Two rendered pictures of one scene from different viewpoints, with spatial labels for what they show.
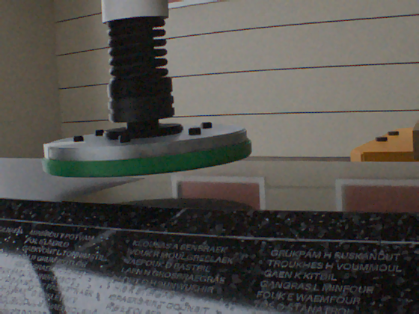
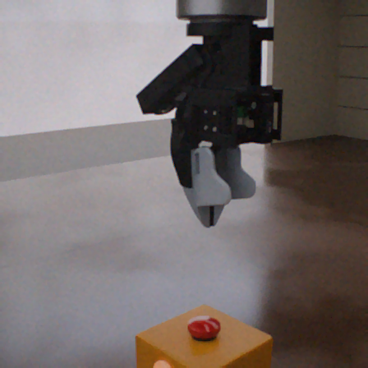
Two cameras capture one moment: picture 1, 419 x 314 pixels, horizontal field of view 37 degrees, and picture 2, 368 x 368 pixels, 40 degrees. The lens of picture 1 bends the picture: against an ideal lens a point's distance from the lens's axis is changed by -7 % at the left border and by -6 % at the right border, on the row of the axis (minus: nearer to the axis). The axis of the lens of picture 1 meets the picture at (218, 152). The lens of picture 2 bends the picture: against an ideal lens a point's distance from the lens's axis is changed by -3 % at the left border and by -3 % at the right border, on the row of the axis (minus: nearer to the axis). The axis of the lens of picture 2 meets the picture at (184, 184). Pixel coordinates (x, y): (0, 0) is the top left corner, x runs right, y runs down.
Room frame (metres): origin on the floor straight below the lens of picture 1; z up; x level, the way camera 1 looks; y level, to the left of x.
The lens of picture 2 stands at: (0.44, 1.88, 1.41)
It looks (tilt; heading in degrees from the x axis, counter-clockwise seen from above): 15 degrees down; 19
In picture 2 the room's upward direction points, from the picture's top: straight up
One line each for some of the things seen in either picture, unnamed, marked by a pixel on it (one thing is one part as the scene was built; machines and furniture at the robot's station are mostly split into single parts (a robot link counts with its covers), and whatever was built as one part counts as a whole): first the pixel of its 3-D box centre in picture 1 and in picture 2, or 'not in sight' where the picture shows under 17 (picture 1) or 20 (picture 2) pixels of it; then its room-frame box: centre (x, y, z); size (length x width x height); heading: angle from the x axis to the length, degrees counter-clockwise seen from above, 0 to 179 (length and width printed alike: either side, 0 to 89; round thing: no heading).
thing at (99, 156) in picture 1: (144, 143); not in sight; (0.68, 0.08, 0.87); 0.22 x 0.22 x 0.04
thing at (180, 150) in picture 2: not in sight; (192, 144); (0.94, 2.04, 1.31); 0.05 x 0.02 x 0.09; 152
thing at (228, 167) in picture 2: not in sight; (232, 185); (0.96, 2.01, 1.27); 0.06 x 0.03 x 0.09; 62
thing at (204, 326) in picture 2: not in sight; (204, 327); (0.96, 2.03, 1.09); 0.04 x 0.04 x 0.02
